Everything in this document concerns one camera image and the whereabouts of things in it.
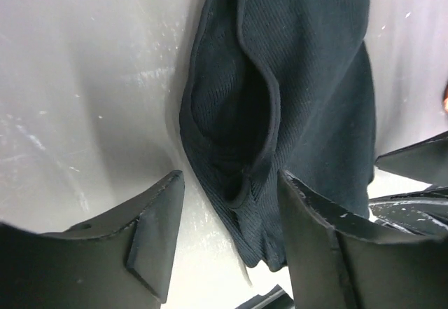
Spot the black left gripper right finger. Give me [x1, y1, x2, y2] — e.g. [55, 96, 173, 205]
[278, 171, 447, 308]

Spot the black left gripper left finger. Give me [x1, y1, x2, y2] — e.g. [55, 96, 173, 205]
[1, 170, 185, 308]

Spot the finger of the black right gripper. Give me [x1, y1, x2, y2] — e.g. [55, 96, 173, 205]
[376, 132, 447, 184]
[369, 188, 447, 235]

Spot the black ribbed underwear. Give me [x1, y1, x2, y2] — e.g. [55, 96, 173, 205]
[179, 0, 376, 271]

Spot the orange underwear white waistband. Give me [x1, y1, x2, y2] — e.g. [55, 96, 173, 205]
[442, 84, 448, 113]

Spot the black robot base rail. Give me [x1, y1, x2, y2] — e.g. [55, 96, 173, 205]
[237, 285, 295, 309]

